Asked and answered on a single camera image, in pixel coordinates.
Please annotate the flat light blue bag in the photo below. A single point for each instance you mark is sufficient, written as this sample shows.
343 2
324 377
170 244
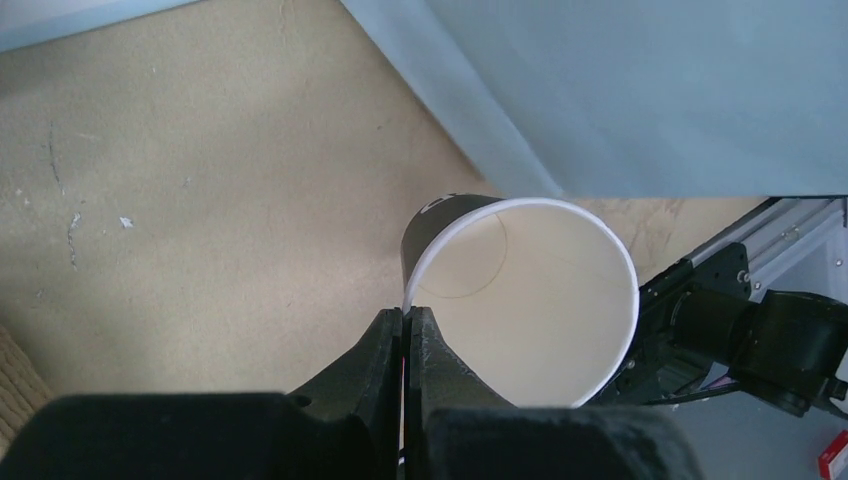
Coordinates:
31 22

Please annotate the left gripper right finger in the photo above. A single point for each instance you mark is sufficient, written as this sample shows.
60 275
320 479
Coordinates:
457 427

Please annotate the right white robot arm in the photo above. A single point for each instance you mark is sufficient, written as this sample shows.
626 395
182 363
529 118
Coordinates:
701 335

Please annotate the brown pulp cup carrier stack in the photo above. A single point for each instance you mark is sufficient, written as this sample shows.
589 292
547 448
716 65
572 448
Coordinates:
23 391

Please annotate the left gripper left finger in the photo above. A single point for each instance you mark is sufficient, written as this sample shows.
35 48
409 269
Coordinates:
341 424

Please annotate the light blue paper bag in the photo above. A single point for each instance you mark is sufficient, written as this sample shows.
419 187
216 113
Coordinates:
630 98

